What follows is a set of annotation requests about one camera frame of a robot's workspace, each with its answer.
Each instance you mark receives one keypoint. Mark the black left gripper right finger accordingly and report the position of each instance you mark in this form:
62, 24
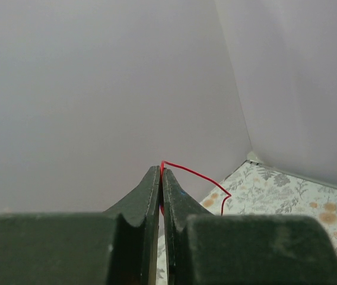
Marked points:
202, 248

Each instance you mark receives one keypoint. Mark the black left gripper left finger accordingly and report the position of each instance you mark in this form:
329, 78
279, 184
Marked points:
116, 246

